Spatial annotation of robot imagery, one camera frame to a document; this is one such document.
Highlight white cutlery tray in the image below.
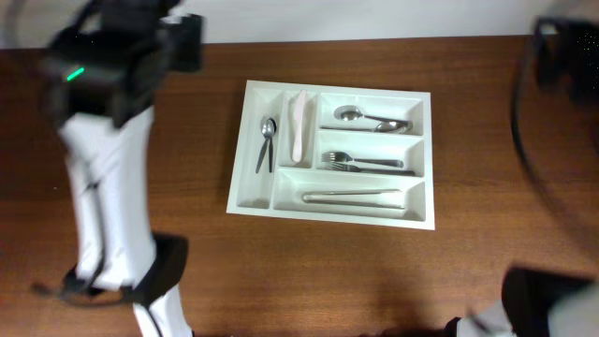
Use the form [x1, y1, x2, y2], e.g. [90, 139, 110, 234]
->
[226, 81, 435, 230]

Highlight small teaspoon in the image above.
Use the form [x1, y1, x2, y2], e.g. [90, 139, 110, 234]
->
[262, 118, 277, 173]
[256, 119, 268, 173]

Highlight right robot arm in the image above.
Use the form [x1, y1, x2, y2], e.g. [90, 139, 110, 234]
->
[436, 16, 598, 337]

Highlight pink plastic knife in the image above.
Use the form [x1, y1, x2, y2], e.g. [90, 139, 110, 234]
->
[291, 90, 307, 163]

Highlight metal tongs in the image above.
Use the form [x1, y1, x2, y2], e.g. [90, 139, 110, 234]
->
[301, 189, 405, 210]

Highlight large spoon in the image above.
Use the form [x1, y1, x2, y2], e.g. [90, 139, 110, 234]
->
[321, 122, 413, 134]
[333, 105, 413, 132]

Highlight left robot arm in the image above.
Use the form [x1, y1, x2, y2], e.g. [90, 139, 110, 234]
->
[35, 1, 202, 336]

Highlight metal fork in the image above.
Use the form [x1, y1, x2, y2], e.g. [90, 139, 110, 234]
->
[325, 163, 416, 177]
[321, 152, 404, 168]

